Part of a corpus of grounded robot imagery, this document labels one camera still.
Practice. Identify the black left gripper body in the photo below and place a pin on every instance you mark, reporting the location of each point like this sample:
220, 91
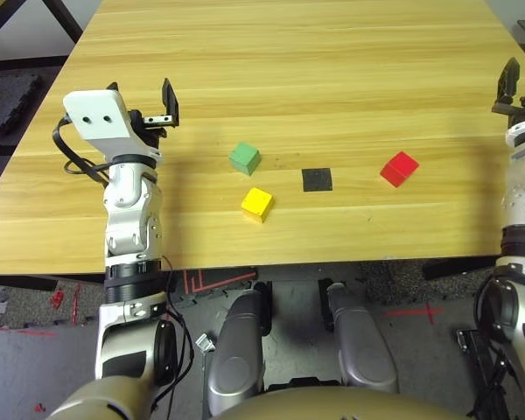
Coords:
137, 120

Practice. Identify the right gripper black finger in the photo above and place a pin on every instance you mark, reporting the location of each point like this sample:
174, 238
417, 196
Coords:
509, 83

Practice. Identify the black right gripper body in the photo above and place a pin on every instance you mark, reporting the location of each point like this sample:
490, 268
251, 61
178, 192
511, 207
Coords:
507, 109

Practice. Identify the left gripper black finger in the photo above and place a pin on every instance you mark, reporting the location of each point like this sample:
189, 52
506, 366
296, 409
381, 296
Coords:
170, 102
112, 87

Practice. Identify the green wooden block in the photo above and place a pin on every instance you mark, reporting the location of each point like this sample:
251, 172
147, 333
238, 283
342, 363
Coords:
245, 157

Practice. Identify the red wooden block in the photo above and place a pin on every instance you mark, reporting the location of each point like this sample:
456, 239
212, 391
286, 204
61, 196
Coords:
400, 168

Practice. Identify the yellow wooden block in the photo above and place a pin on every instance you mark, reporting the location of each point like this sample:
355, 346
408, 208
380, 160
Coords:
257, 201

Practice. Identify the black diagonal metal leg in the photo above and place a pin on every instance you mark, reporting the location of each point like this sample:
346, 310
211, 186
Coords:
4, 24
63, 19

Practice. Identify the dark foam floor mat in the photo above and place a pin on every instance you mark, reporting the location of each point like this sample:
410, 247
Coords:
4, 105

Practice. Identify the black square marker patch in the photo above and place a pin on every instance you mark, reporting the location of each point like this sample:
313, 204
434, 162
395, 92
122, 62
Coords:
317, 179

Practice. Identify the small red floor object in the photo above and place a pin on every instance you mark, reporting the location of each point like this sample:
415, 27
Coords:
58, 297

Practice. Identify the red tape strip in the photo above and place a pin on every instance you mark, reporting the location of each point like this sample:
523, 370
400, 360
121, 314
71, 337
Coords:
76, 306

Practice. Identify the speckled dark foam mat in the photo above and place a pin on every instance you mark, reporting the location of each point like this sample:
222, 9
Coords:
402, 280

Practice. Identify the grey puzzle floor mat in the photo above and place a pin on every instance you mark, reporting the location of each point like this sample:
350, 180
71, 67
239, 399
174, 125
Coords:
26, 306

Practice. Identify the red tape cross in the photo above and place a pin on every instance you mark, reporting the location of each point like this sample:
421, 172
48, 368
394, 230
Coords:
429, 312

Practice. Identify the black metal floor stand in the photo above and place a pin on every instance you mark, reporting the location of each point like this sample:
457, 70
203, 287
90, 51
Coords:
477, 350

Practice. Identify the silver left robot leg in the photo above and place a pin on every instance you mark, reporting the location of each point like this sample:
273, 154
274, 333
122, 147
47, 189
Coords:
236, 350

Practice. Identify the silver robot leg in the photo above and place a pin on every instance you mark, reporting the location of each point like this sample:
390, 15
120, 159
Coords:
363, 345
236, 350

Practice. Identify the silver right robot leg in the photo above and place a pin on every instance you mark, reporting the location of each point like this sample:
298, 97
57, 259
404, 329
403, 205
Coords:
363, 345

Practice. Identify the black robot pelvis block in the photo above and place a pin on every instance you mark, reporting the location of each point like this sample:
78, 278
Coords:
304, 384

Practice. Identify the tan robot torso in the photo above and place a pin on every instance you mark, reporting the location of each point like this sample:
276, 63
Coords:
332, 407

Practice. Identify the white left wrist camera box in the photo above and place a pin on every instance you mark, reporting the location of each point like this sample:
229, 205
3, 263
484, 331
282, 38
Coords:
98, 118

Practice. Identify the small silver metal bracket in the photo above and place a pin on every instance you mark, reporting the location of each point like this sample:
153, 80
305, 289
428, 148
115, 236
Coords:
205, 342

